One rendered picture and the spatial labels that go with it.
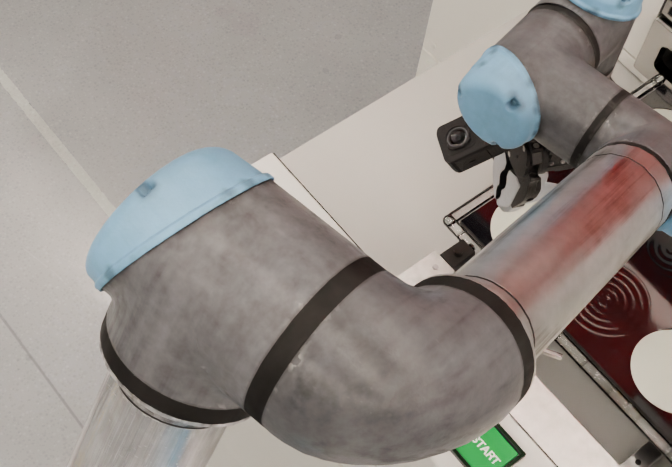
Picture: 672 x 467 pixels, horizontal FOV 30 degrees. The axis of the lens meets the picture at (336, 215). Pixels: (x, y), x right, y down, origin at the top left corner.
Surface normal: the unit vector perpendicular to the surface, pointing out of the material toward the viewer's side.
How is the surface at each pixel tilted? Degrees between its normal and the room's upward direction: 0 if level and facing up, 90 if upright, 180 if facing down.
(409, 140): 0
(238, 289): 27
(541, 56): 4
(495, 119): 90
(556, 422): 0
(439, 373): 35
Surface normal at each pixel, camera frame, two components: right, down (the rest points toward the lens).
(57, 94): 0.09, -0.53
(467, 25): -0.77, 0.49
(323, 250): 0.34, -0.72
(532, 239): 0.08, -0.86
